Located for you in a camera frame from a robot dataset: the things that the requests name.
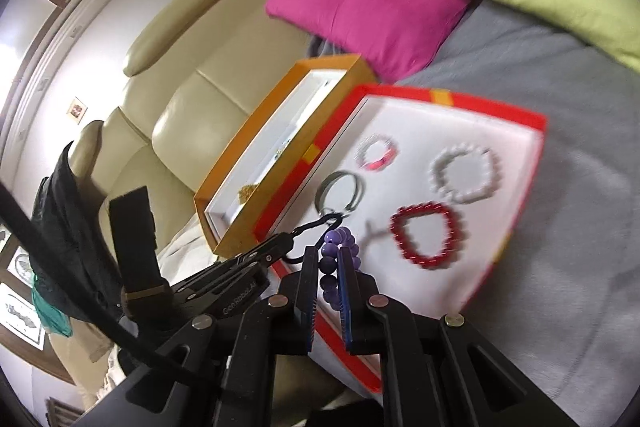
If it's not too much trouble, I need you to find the orange shallow box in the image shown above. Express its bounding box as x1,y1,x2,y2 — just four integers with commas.
194,55,371,258

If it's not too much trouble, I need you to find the red shallow box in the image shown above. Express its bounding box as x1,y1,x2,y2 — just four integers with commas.
252,84,548,395

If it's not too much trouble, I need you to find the large framed wall picture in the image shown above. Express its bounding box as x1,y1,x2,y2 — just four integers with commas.
0,227,47,349

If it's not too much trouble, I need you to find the beige leather sofa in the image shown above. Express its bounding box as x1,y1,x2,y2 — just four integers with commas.
65,0,351,408

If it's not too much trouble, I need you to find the black cable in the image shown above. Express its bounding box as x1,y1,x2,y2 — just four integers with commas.
0,184,216,388

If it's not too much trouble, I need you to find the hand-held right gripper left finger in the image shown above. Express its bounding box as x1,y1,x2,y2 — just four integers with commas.
75,246,321,427

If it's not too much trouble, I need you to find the purple bead bracelet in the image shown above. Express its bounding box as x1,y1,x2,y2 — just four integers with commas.
320,229,362,313

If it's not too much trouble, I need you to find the clear glass bangle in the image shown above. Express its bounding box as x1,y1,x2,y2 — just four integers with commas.
315,172,362,215

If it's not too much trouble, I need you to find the magenta cushion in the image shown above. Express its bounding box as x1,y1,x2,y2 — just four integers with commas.
265,0,473,82

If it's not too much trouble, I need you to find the white bead bracelet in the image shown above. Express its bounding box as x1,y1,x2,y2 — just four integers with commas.
429,146,501,205

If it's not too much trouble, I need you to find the grey bed sheet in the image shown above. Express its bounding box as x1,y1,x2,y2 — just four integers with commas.
305,0,640,427

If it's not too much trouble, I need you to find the white cloth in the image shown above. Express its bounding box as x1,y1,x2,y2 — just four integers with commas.
160,214,223,270

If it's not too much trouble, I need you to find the red bead bracelet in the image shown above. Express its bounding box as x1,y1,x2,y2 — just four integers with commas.
390,203,471,269

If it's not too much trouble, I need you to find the person's left forearm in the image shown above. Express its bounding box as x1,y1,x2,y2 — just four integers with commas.
30,142,123,338

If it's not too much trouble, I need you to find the pink bead bracelet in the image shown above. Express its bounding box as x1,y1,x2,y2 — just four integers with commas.
367,142,401,172

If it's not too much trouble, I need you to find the clear bead bracelet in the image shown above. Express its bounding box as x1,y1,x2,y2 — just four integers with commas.
356,136,393,168

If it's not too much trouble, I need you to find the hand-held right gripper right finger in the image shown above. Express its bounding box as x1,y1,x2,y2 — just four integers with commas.
337,246,581,427

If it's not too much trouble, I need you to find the small framed wall picture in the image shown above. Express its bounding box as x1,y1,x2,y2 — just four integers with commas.
67,98,89,124

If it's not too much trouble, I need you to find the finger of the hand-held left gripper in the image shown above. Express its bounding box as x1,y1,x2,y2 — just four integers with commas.
215,251,302,317
172,232,297,304

